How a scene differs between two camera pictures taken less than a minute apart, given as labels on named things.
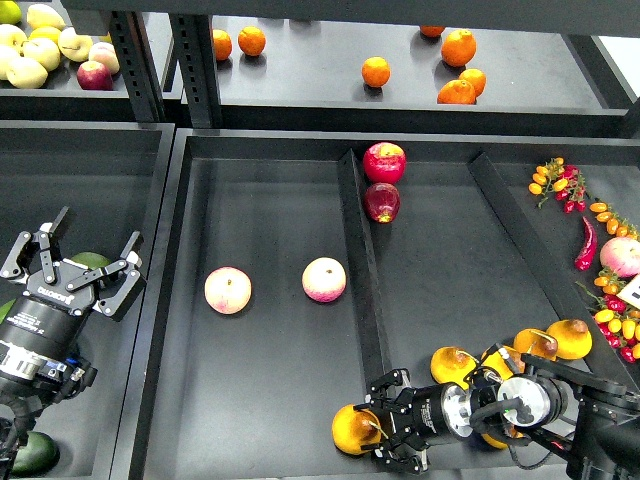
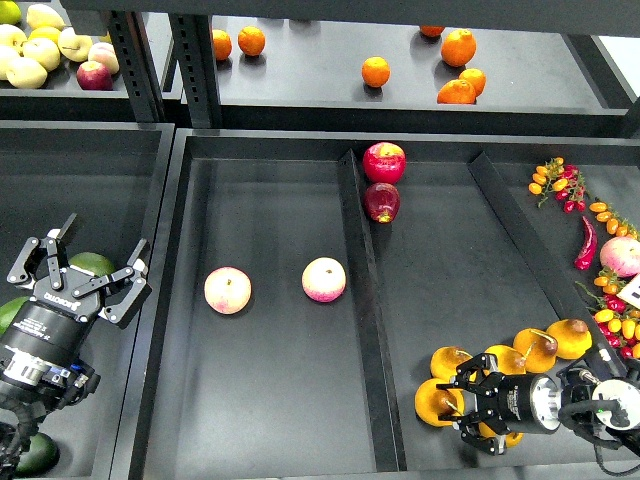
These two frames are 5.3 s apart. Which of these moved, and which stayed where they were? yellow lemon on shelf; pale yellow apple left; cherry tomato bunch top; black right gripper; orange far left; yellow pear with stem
Moved: black right gripper; yellow pear with stem
Stayed: orange far left; yellow lemon on shelf; pale yellow apple left; cherry tomato bunch top
